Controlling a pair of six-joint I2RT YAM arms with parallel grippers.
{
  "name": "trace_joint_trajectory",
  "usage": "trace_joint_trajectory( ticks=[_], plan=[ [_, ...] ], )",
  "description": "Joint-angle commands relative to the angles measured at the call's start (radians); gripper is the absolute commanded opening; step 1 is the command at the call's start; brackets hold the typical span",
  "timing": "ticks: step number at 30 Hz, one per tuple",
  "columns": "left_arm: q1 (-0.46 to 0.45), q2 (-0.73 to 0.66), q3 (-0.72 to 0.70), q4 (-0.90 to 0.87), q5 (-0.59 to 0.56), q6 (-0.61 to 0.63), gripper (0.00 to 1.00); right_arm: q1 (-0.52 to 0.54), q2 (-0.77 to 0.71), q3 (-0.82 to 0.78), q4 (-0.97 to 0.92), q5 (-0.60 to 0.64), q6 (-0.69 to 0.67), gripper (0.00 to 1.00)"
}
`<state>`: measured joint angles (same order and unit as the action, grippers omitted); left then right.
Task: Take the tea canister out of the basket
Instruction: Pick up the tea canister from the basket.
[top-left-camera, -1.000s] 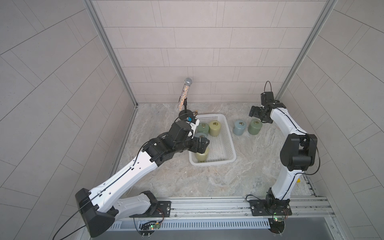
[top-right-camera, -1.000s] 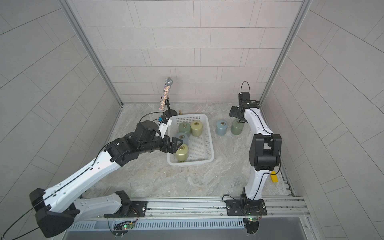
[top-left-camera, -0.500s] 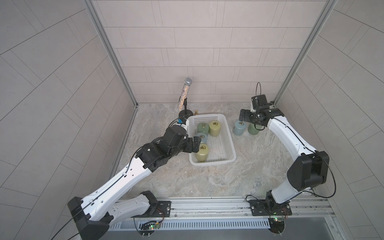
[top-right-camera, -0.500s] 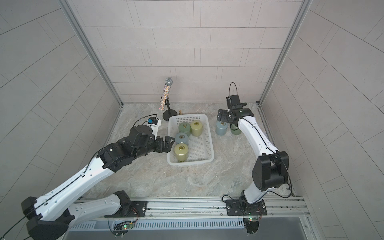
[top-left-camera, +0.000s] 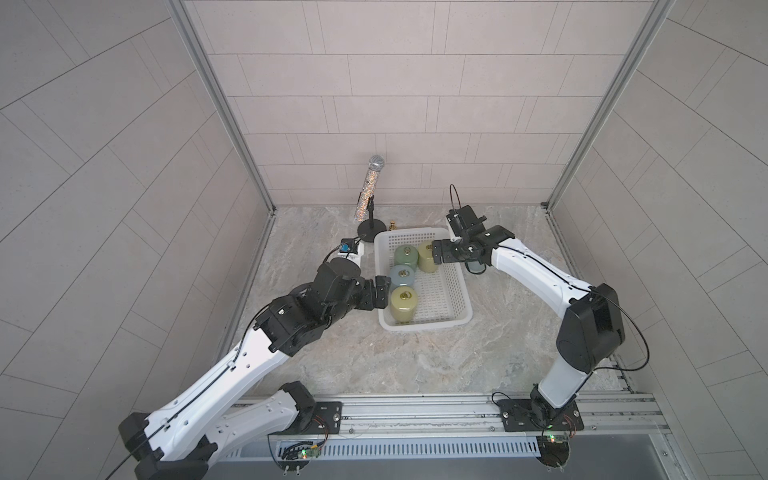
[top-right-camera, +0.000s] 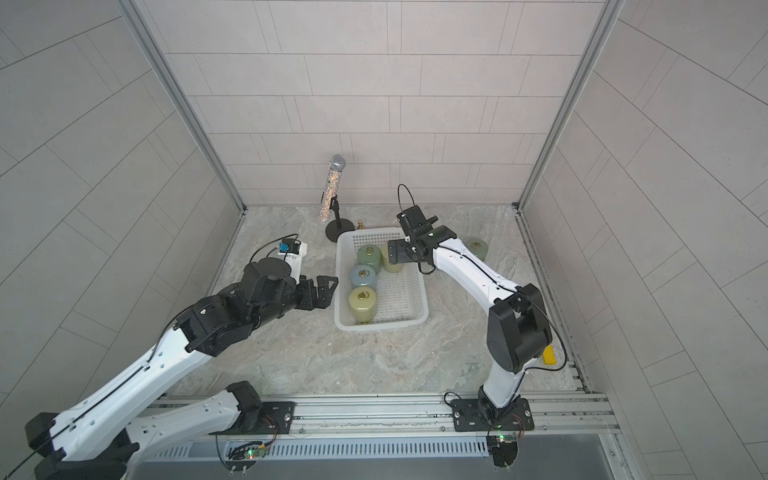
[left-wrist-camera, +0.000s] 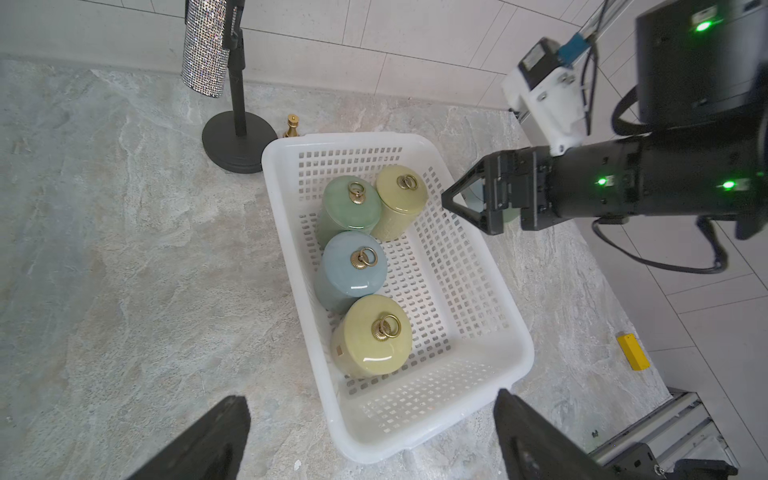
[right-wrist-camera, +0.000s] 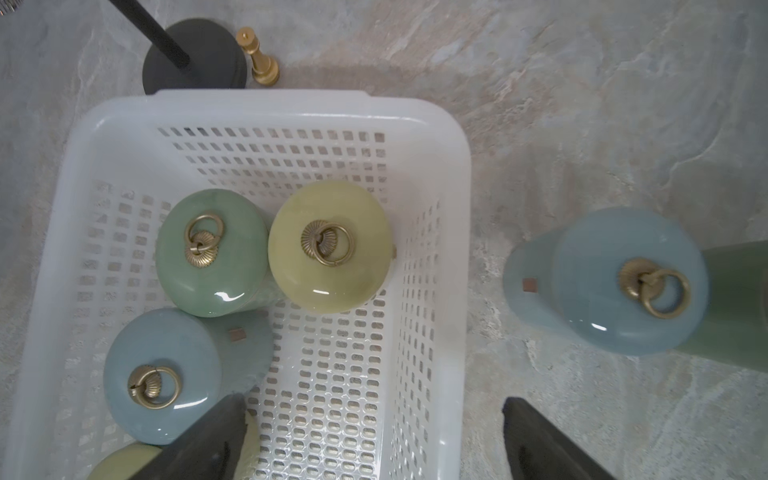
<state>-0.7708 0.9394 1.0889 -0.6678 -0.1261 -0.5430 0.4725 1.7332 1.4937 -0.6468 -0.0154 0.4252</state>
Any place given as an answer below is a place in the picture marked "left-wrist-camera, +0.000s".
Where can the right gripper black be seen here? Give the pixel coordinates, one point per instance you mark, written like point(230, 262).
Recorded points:
point(506, 179)

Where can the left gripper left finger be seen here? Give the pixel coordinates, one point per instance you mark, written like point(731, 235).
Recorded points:
point(212, 448)

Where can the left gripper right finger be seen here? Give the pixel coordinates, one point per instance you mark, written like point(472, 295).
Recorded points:
point(532, 448)

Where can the yellow tea canister back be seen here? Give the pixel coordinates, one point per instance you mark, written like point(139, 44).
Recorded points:
point(404, 195)

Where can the white plastic perforated basket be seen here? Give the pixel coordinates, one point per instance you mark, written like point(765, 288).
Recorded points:
point(470, 339)

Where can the blue tea canister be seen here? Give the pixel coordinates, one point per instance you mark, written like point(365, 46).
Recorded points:
point(353, 265)

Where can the yellow-green tea canister front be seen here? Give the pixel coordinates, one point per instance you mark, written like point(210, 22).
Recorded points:
point(374, 338)

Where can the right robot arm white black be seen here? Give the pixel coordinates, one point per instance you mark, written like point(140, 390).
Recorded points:
point(691, 136)

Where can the yellow block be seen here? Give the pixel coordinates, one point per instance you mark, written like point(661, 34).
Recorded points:
point(633, 352)

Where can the small brass bell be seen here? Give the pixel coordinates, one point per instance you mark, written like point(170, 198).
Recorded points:
point(292, 123)

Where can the black microphone stand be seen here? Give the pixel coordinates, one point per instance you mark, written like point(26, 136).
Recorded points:
point(235, 140)

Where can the glitter microphone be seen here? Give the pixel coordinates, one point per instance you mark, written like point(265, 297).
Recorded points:
point(204, 59)

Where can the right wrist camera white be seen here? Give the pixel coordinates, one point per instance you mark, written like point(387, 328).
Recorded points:
point(543, 89)

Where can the aluminium mounting rail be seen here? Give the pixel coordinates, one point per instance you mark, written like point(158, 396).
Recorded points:
point(678, 440)

